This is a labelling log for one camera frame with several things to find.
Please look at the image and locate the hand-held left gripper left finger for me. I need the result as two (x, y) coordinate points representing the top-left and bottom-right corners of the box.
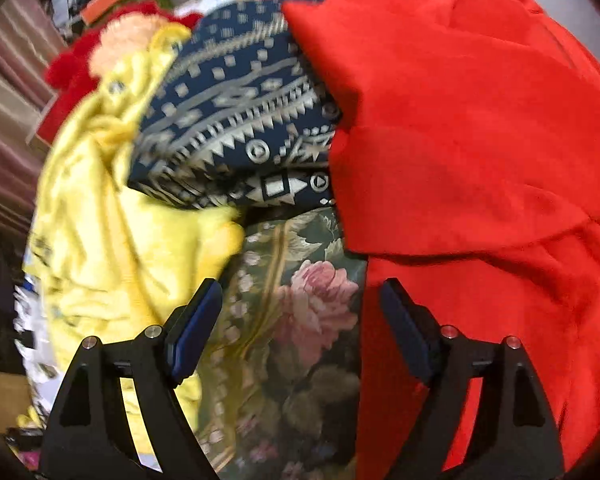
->
(39, 278), (224, 480)

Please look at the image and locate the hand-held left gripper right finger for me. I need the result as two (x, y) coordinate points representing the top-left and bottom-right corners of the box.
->
(380, 278), (565, 480)

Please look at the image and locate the red garment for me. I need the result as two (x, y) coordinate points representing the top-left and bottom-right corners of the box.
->
(282, 0), (600, 480)

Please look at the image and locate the green floral bedspread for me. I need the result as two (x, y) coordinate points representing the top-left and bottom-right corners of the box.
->
(195, 0), (501, 480)

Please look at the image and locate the yellow fleece garment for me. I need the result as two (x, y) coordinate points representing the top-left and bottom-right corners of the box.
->
(22, 25), (246, 471)

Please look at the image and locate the navy patterned garment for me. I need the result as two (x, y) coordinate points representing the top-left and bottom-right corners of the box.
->
(127, 0), (343, 211)

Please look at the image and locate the cardboard box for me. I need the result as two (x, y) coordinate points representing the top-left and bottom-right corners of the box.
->
(0, 367), (31, 431)

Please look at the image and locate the red plush toy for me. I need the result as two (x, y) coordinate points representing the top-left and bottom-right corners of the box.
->
(44, 2), (203, 111)

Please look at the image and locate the striped maroon curtain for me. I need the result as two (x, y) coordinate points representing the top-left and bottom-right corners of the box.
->
(0, 0), (68, 241)

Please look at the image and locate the orange box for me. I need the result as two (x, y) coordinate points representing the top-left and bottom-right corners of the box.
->
(80, 0), (136, 23)

